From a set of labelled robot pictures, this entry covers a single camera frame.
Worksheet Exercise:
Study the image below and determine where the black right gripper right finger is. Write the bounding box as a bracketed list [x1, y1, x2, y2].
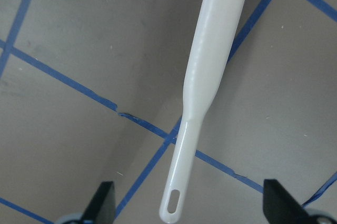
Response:
[263, 179, 308, 224]

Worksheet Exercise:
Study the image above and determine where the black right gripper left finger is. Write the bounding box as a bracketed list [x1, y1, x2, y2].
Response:
[81, 181, 116, 224]

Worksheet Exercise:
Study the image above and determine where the white hand brush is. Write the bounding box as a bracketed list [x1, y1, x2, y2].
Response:
[159, 0, 245, 223]

